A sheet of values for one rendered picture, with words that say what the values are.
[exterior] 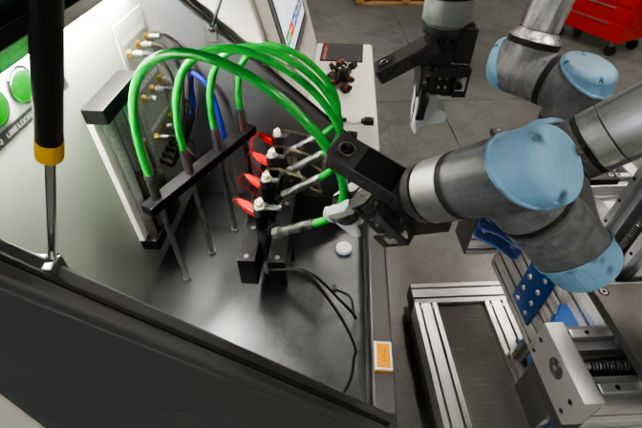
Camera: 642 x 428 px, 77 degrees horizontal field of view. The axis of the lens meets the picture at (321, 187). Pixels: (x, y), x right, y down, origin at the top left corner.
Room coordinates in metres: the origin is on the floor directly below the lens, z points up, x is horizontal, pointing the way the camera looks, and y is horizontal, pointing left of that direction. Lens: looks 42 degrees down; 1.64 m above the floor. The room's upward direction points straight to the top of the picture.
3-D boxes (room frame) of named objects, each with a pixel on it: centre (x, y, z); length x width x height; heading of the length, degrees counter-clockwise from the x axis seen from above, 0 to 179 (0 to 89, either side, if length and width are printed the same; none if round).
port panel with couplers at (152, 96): (0.81, 0.37, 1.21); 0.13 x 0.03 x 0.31; 176
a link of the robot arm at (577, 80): (0.81, -0.56, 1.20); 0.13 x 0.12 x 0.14; 41
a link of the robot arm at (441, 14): (0.66, -0.20, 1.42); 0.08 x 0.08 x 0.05
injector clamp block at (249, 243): (0.68, 0.11, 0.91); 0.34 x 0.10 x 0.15; 176
